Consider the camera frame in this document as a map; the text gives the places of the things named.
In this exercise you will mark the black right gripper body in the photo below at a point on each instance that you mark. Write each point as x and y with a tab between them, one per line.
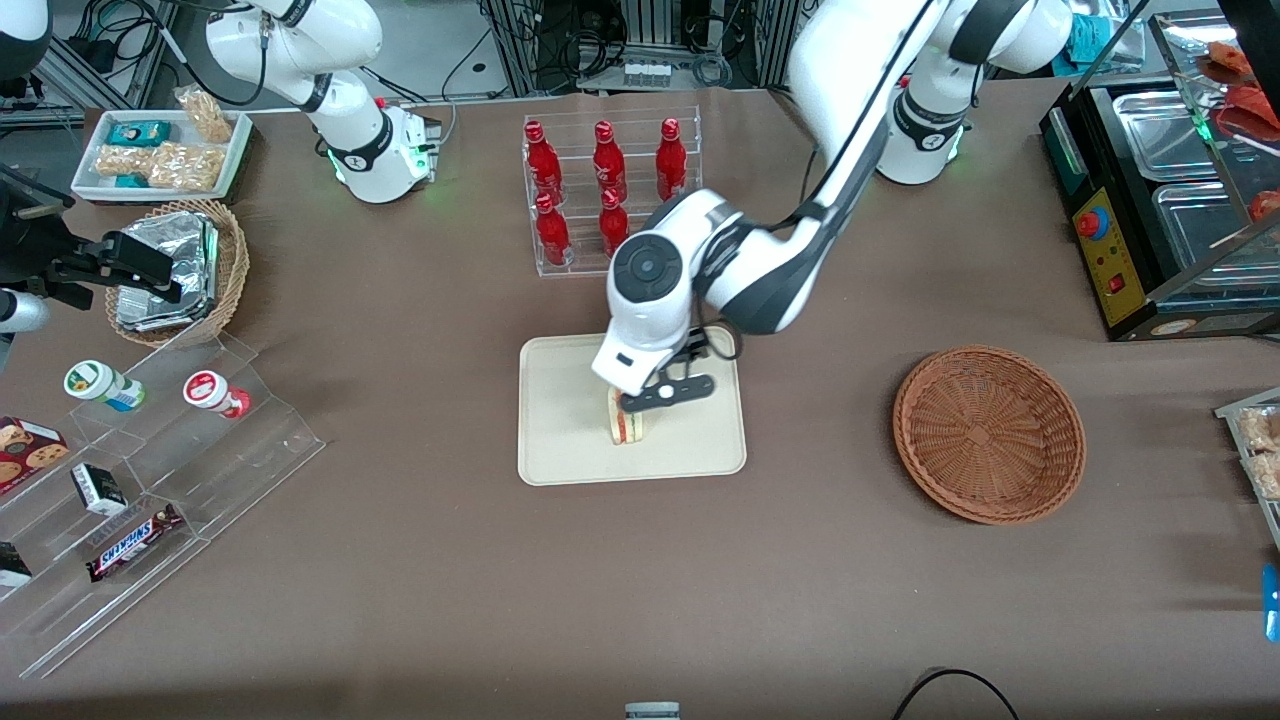
38	250

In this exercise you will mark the triangle sandwich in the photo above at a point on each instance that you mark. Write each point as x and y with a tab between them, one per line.
628	425

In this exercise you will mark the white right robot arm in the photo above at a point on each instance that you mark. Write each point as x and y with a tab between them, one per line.
350	130

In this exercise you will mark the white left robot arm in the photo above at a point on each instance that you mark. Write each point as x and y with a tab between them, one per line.
850	60

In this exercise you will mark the white rectangular snack tray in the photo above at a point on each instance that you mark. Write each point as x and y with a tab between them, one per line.
88	175

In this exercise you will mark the tan wicker basket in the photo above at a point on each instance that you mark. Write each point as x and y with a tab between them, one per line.
232	270

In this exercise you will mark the beige rectangular tray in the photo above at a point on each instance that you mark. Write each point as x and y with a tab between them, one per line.
560	430

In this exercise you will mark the round brown wicker basket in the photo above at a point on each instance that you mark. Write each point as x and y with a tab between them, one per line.
985	435

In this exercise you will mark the clear tray with bread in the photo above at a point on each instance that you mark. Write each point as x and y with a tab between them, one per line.
1235	412

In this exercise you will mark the silver foil wrapped pack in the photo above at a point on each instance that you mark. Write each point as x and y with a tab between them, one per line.
175	265

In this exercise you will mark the small teal snack box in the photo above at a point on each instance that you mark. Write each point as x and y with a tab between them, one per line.
130	182

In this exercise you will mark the green lid yogurt cup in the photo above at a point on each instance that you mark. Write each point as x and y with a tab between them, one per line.
92	381

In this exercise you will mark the clear bag of puffed snacks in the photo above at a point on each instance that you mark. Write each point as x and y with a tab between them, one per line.
206	116
120	160
188	166

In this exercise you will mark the clear acrylic bottle rack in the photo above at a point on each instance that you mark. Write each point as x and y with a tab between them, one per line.
580	265

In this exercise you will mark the large teal snack box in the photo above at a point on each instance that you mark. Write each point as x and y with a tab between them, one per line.
140	133

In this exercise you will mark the red lid yogurt cup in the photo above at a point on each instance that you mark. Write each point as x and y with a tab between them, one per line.
208	390

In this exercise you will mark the red cola bottle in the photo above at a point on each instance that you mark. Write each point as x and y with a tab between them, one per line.
611	220
671	160
543	165
608	165
552	232

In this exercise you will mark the red cookie box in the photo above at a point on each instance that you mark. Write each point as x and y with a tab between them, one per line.
25	455

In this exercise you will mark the small black white box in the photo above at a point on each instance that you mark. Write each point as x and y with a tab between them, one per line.
98	490

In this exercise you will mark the clear acrylic step display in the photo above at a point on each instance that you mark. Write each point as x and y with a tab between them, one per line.
230	470

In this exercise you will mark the Snickers chocolate bar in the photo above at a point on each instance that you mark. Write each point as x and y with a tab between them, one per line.
132	543

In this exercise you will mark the black snack pack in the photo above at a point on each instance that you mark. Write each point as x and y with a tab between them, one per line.
12	568

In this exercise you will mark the white power strip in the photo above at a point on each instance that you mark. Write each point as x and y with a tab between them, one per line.
648	74

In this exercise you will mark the grey device edge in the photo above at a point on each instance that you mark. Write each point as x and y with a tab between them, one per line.
652	712

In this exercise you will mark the black food warmer cabinet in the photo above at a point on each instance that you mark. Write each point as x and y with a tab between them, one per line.
1100	180

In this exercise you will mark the teal cloth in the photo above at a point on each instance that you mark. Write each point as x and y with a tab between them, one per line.
1088	40

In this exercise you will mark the blue plastic item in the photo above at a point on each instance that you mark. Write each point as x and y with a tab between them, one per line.
1272	600

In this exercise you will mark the dark grey left wrist camera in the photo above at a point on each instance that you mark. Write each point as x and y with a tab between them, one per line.
680	388

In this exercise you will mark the aluminium frame rack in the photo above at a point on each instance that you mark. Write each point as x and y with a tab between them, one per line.
520	40

